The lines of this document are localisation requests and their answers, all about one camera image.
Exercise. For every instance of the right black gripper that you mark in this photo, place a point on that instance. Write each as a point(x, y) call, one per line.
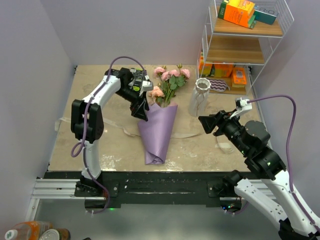
point(208, 122)

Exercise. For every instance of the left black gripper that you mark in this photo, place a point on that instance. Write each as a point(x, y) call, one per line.
point(139, 106)

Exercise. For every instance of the purple wrapping paper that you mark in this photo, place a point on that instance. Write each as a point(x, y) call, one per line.
point(156, 133)

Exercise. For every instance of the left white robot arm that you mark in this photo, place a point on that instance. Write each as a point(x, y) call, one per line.
point(87, 122)

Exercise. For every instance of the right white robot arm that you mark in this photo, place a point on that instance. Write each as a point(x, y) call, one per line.
point(289, 213)

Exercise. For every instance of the white ribbed ceramic vase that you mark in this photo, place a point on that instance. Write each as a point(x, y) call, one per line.
point(199, 97)

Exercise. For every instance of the pink rose bouquet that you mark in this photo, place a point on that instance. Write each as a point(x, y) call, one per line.
point(169, 82)

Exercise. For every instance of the beige ribbon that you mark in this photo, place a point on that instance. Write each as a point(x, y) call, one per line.
point(225, 147)

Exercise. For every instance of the black green product box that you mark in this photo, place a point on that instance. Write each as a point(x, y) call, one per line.
point(137, 79)

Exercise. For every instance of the purple wavy eye mask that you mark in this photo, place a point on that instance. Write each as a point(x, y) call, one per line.
point(218, 85)

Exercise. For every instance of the orange box bottom middle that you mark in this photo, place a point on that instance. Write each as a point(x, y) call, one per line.
point(222, 70)

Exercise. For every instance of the orange box bottom left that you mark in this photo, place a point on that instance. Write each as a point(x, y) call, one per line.
point(204, 69)

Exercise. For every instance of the orange packet bottom right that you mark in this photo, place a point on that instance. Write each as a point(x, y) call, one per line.
point(238, 77)

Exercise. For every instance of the orange green box top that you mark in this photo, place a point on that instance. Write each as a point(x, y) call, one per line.
point(239, 12)

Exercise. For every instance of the teal box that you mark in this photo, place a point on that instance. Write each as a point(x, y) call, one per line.
point(265, 15)

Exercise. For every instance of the tin can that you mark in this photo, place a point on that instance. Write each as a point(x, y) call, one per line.
point(56, 234)

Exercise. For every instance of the orange juice bottle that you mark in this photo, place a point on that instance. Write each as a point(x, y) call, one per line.
point(30, 230)

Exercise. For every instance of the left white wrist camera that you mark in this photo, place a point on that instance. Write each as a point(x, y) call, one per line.
point(147, 86)

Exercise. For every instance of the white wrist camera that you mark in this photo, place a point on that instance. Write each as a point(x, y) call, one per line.
point(147, 86)
point(243, 106)

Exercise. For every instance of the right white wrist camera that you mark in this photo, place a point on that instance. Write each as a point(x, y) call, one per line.
point(243, 106)

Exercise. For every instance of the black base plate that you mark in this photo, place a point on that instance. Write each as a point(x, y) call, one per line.
point(148, 188)

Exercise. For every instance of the white wire wooden shelf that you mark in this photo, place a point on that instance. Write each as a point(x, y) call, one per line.
point(223, 42)

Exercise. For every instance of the aluminium rail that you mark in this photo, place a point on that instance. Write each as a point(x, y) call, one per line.
point(53, 189)

